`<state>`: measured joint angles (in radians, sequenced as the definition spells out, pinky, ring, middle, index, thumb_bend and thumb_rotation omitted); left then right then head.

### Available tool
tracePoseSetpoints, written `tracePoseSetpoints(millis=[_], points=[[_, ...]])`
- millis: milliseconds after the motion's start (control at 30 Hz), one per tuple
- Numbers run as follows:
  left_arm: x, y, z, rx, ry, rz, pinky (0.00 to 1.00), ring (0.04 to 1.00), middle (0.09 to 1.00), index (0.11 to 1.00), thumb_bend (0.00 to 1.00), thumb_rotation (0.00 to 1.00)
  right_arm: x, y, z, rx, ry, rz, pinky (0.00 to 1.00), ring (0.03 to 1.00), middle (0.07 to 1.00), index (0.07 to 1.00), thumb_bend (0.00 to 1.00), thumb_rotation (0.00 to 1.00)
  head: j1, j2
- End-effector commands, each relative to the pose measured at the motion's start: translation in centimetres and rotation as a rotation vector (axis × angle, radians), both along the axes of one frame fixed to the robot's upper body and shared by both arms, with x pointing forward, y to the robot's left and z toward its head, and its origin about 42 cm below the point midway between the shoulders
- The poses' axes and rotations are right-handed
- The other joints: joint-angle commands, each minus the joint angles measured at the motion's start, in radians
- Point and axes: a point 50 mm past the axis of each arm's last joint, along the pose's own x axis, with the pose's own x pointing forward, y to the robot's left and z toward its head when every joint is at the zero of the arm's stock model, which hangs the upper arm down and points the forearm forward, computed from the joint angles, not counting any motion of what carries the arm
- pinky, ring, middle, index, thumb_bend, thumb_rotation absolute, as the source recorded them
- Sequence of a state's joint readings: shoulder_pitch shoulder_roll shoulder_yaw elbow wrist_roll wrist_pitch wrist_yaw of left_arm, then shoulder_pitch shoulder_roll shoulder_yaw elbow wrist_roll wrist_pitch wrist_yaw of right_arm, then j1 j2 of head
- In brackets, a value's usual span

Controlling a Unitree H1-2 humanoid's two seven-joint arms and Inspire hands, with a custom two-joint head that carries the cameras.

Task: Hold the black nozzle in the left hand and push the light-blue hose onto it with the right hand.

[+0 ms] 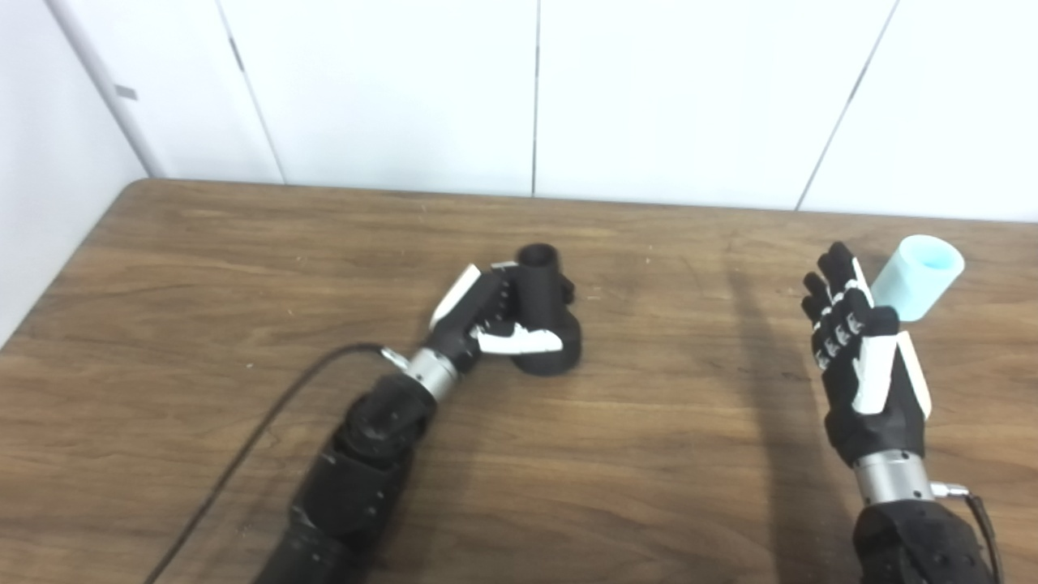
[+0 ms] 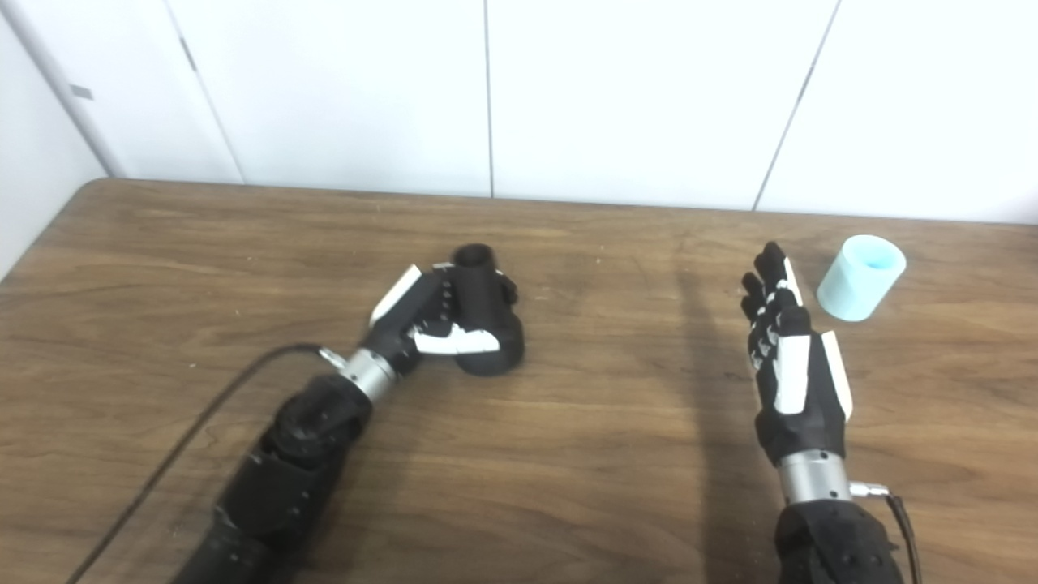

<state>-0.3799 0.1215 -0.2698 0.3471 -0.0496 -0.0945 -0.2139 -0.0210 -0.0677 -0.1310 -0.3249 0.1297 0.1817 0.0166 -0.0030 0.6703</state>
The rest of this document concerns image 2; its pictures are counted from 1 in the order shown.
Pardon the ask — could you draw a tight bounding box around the white corner post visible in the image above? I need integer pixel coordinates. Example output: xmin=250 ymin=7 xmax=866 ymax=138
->
xmin=0 ymin=0 xmax=127 ymax=179

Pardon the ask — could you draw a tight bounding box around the black and white right hand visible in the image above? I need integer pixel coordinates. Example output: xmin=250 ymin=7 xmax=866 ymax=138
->
xmin=740 ymin=241 xmax=854 ymax=467

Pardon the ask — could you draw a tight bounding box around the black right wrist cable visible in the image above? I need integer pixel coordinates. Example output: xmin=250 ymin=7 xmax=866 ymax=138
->
xmin=847 ymin=481 xmax=921 ymax=584

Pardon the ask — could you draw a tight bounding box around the black and white left hand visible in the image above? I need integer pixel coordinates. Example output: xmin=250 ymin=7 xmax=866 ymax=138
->
xmin=361 ymin=261 xmax=520 ymax=378

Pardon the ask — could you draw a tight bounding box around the light-blue hose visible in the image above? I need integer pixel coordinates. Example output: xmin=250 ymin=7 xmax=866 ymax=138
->
xmin=816 ymin=235 xmax=907 ymax=323

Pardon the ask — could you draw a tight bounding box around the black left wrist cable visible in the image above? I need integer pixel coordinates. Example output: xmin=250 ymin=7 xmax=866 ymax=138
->
xmin=65 ymin=343 xmax=345 ymax=584

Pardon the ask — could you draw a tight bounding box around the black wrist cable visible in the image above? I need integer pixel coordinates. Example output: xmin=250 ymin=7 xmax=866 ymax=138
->
xmin=65 ymin=343 xmax=345 ymax=584
xmin=847 ymin=481 xmax=921 ymax=584

